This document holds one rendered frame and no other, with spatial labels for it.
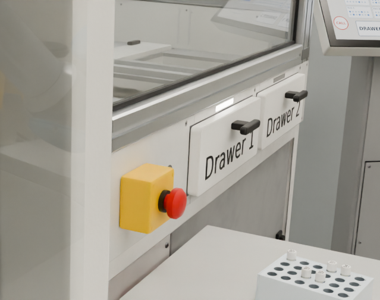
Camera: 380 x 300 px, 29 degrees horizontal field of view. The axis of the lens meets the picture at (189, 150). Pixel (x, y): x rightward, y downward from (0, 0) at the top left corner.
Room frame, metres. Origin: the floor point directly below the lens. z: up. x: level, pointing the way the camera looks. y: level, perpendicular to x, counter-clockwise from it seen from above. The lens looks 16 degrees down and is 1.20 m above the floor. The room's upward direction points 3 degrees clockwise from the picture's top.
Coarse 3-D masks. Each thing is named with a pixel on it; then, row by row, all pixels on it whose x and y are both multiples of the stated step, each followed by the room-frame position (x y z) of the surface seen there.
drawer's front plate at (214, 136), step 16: (224, 112) 1.20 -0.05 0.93; (240, 112) 1.25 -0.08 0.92; (256, 112) 1.33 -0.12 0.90; (192, 128) 1.09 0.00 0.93; (208, 128) 1.11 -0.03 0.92; (224, 128) 1.18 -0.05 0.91; (192, 144) 1.09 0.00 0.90; (208, 144) 1.12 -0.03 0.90; (224, 144) 1.19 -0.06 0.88; (256, 144) 1.35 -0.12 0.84; (192, 160) 1.09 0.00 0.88; (208, 160) 1.12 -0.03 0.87; (240, 160) 1.27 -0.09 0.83; (192, 176) 1.09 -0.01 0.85; (224, 176) 1.20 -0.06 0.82; (192, 192) 1.09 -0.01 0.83
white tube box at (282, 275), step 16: (272, 272) 0.88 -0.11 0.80; (288, 272) 0.88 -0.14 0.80; (336, 272) 0.88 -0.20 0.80; (352, 272) 0.89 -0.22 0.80; (256, 288) 0.87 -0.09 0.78; (272, 288) 0.85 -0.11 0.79; (288, 288) 0.84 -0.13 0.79; (304, 288) 0.83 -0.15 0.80; (320, 288) 0.83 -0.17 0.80; (336, 288) 0.84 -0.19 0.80; (352, 288) 0.84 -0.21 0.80; (368, 288) 0.86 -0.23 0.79
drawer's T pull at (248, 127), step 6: (240, 120) 1.23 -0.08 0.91; (252, 120) 1.23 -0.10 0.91; (258, 120) 1.23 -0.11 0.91; (234, 126) 1.20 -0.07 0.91; (240, 126) 1.20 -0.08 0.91; (246, 126) 1.18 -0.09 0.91; (252, 126) 1.20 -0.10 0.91; (258, 126) 1.23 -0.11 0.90; (240, 132) 1.18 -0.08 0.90; (246, 132) 1.17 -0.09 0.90
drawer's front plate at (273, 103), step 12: (276, 84) 1.49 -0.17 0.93; (288, 84) 1.52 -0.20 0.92; (300, 84) 1.61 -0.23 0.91; (264, 96) 1.38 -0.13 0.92; (276, 96) 1.44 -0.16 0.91; (264, 108) 1.38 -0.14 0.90; (276, 108) 1.45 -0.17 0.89; (288, 108) 1.54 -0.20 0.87; (300, 108) 1.63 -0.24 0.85; (264, 120) 1.38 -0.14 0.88; (276, 120) 1.46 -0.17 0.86; (288, 120) 1.54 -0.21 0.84; (300, 120) 1.64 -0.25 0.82; (264, 132) 1.39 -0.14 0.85; (276, 132) 1.46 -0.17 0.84; (264, 144) 1.39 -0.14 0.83
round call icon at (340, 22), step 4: (332, 16) 1.95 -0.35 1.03; (336, 16) 1.95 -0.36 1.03; (340, 16) 1.95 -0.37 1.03; (344, 16) 1.96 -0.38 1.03; (332, 20) 1.94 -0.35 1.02; (336, 20) 1.94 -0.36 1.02; (340, 20) 1.94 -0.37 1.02; (344, 20) 1.95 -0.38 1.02; (336, 24) 1.93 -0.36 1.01; (340, 24) 1.93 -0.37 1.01; (344, 24) 1.94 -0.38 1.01; (348, 24) 1.94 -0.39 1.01; (336, 28) 1.92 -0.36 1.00; (340, 28) 1.93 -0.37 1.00; (344, 28) 1.93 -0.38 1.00; (348, 28) 1.93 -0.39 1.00
